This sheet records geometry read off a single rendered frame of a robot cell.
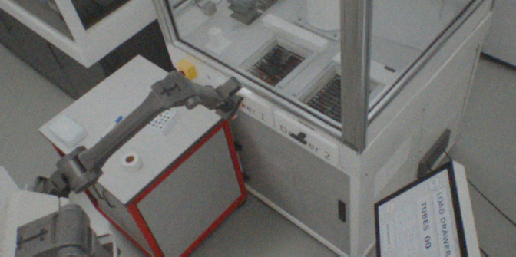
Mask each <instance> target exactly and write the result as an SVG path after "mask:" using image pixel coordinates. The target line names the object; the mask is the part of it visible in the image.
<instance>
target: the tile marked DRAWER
mask: <svg viewBox="0 0 516 257"><path fill-rule="evenodd" d="M382 243H383V254H386V253H388V252H391V251H392V250H394V249H396V247H395V236H394V224H393V219H392V220H391V221H389V222H386V223H384V224H382Z"/></svg>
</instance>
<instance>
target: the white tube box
mask: <svg viewBox="0 0 516 257"><path fill-rule="evenodd" d="M171 109H173V108H171ZM171 109H169V110H166V111H164V113H161V115H159V117H160V119H159V120H158V119H157V118H156V117H155V118H154V119H153V120H152V121H151V122H150V123H149V124H148V125H147V126H146V129H147V130H148V131H150V132H153V133H154V134H157V135H160V136H162V137H163V136H164V135H165V134H167V131H168V130H169V129H170V128H171V127H172V125H173V124H174V121H176V120H177V118H178V117H179V116H180V115H179V112H178V110H177V109H174V112H172V111H171ZM169 112H171V113H172V116H170V115H169ZM162 121H163V122H164V125H163V126H162V125H161V122H162Z"/></svg>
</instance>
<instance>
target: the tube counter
mask: <svg viewBox="0 0 516 257"><path fill-rule="evenodd" d="M421 244H422V257H436V251H435V237H434V236H433V232H432V233H430V234H428V235H426V236H423V237H421Z"/></svg>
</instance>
